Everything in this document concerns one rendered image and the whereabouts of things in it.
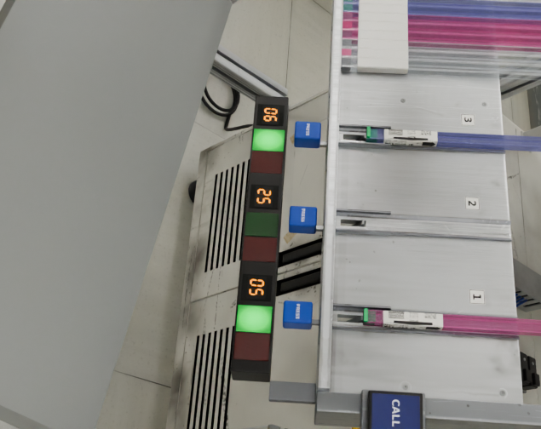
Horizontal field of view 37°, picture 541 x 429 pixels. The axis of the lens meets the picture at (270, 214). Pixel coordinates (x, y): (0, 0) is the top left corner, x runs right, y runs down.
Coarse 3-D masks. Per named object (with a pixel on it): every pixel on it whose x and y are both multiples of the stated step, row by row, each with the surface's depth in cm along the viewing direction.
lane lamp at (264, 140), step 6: (258, 132) 95; (264, 132) 95; (270, 132) 95; (276, 132) 95; (282, 132) 95; (258, 138) 94; (264, 138) 94; (270, 138) 94; (276, 138) 94; (282, 138) 94; (258, 144) 94; (264, 144) 94; (270, 144) 94; (276, 144) 94; (282, 144) 94; (258, 150) 94; (264, 150) 94; (270, 150) 94; (276, 150) 94; (282, 150) 94
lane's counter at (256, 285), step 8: (248, 280) 86; (256, 280) 86; (264, 280) 86; (272, 280) 86; (248, 288) 86; (256, 288) 86; (264, 288) 86; (248, 296) 86; (256, 296) 86; (264, 296) 86
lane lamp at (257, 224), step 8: (248, 216) 90; (256, 216) 90; (264, 216) 90; (272, 216) 90; (248, 224) 89; (256, 224) 89; (264, 224) 89; (272, 224) 89; (248, 232) 89; (256, 232) 89; (264, 232) 89; (272, 232) 89
